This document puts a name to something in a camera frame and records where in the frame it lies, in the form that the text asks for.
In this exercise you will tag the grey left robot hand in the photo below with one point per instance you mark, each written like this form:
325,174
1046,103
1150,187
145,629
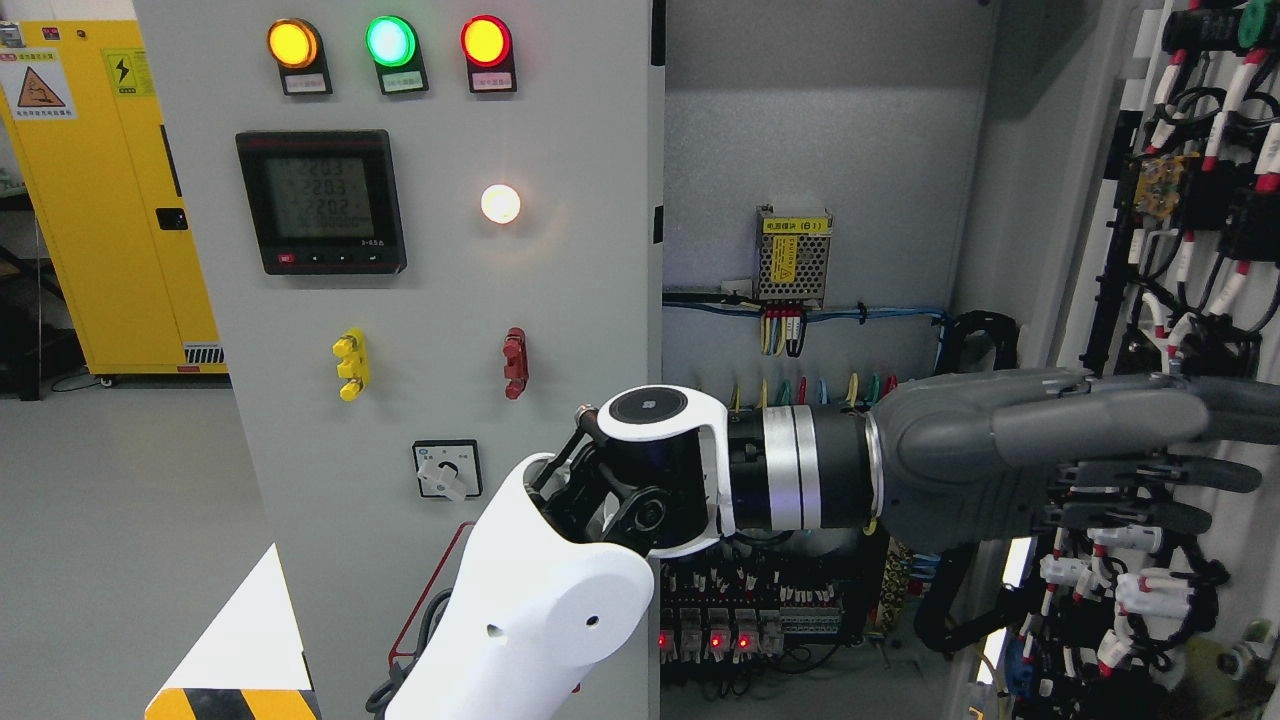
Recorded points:
963,458

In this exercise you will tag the grey cabinet door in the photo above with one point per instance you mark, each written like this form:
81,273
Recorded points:
581,140
1106,126

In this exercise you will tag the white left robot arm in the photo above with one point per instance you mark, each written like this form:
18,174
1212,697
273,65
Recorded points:
555,576

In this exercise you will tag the perforated metal power supply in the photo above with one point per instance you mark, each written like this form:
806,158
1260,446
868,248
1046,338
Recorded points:
792,255

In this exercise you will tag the relay and terminal row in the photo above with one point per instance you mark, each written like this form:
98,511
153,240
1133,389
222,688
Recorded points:
734,604

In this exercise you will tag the white indicator lamp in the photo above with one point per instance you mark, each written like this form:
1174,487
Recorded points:
501,204

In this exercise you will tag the red electric hazard sticker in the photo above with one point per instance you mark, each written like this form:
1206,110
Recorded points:
442,575

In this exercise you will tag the red indicator lamp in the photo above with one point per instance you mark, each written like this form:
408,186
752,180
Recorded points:
489,55

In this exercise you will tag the black digital power meter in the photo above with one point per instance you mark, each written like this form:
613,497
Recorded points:
323,202

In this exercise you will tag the green indicator lamp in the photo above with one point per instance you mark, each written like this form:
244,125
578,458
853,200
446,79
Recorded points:
395,50

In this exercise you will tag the amber indicator lamp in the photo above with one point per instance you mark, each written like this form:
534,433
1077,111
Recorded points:
299,53

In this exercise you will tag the yellow safety cabinet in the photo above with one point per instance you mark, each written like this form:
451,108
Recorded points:
80,100

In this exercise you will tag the red terminal post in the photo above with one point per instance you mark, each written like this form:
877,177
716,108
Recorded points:
516,370

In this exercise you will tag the yellow terminal post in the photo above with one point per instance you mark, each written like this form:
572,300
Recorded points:
352,355

